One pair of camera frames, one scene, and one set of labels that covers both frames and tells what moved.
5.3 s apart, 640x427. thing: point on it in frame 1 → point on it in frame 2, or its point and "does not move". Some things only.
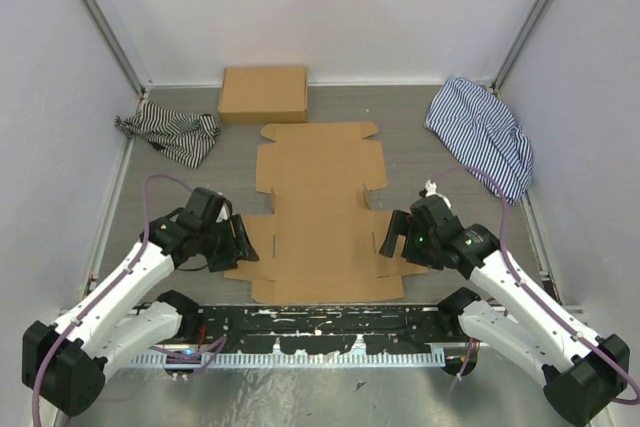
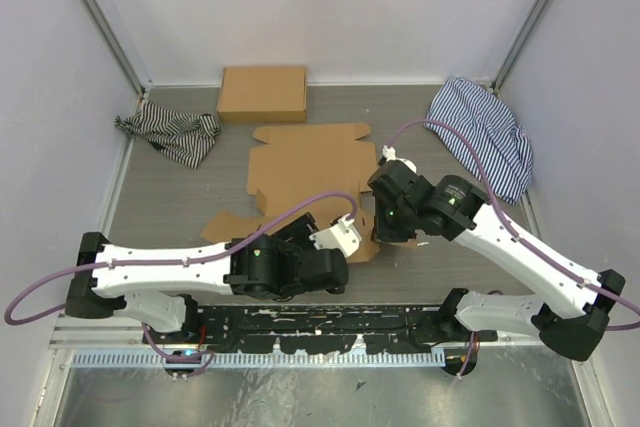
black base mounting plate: x=319 y=330 does not move
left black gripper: x=240 y=247 → x=301 y=230
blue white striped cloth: x=481 y=134 does not move
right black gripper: x=405 y=223 → x=383 y=233
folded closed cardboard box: x=264 y=94 does not move
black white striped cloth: x=183 y=138 does not move
